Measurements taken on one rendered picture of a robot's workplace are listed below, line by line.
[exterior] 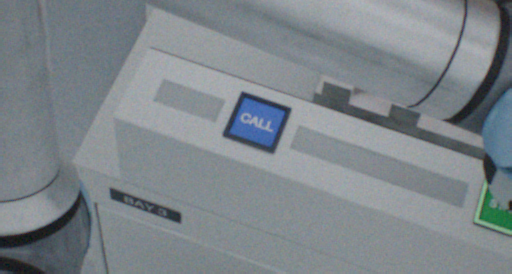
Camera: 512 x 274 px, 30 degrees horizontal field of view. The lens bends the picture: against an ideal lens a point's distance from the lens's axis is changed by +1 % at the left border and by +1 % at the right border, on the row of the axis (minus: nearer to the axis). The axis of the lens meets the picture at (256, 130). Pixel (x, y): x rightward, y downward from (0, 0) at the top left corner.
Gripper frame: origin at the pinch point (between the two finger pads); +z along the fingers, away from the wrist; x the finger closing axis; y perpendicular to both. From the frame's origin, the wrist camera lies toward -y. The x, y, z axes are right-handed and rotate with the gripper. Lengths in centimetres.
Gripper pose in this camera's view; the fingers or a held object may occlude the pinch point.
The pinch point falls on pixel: (509, 208)
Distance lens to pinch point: 96.3
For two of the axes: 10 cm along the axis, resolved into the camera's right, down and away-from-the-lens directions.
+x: -9.4, -3.3, 1.2
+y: 3.4, -8.0, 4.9
